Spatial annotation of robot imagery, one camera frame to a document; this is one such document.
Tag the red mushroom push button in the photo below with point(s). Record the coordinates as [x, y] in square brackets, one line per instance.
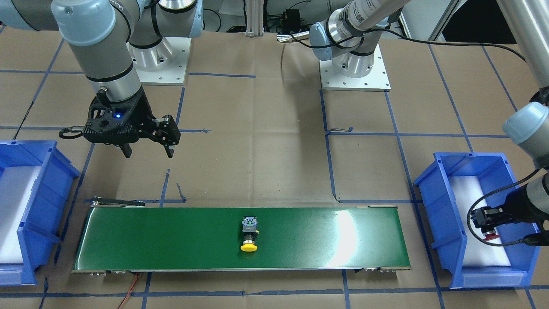
[489, 233]

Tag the green conveyor belt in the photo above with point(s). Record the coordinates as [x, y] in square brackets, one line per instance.
[196, 239]

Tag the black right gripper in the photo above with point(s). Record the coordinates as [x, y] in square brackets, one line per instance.
[143, 112]

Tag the yellow mushroom push button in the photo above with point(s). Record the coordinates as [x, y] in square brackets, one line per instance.
[249, 233]

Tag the aluminium frame post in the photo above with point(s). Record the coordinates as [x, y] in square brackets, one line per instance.
[255, 17]

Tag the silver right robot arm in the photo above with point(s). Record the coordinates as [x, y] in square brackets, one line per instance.
[112, 40]

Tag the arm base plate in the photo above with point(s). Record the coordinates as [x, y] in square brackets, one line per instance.
[163, 64]
[351, 72]

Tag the blue storage bin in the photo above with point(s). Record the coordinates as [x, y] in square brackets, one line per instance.
[38, 228]
[458, 182]

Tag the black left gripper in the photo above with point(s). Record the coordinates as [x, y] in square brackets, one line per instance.
[521, 203]

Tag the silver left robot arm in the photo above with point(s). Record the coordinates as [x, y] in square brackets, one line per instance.
[348, 38]

